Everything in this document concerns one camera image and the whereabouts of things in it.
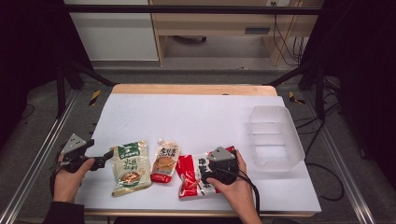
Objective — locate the person's right hand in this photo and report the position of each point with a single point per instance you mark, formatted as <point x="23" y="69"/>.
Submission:
<point x="239" y="193"/>

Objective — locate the black horizontal frame bar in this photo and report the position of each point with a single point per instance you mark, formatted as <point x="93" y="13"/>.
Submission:
<point x="186" y="9"/>

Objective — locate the person's dark clothing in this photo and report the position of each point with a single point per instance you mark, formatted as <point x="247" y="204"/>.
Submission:
<point x="174" y="221"/>

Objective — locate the white cabinet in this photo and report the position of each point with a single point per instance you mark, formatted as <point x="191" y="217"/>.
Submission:
<point x="115" y="34"/>

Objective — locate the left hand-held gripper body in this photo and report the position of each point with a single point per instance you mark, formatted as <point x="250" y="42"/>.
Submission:
<point x="74" y="157"/>

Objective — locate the yellow and black tape marker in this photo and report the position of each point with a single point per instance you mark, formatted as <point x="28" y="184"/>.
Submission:
<point x="95" y="97"/>
<point x="294" y="99"/>

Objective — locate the red and white sauce packet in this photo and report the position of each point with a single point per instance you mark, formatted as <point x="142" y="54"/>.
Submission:
<point x="188" y="177"/>

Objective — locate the person's left hand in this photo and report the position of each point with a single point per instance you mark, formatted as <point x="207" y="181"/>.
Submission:
<point x="67" y="185"/>

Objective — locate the light wooden desk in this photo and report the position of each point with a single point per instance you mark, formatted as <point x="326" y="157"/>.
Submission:
<point x="218" y="21"/>

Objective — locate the black curtain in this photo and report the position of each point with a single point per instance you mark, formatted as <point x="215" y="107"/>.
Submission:
<point x="28" y="46"/>
<point x="364" y="77"/>

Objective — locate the white table sheet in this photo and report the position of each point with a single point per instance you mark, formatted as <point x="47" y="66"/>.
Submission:
<point x="186" y="124"/>

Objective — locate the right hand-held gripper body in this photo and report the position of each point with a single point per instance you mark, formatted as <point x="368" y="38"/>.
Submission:
<point x="221" y="171"/>

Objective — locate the green and beige sauce packet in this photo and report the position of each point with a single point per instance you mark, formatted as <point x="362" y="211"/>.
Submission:
<point x="130" y="169"/>

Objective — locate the beige and red spout pouch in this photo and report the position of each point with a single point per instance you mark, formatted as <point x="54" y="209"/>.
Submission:
<point x="164" y="162"/>

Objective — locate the clear plastic container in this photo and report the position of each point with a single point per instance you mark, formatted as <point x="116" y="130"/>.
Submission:
<point x="275" y="140"/>

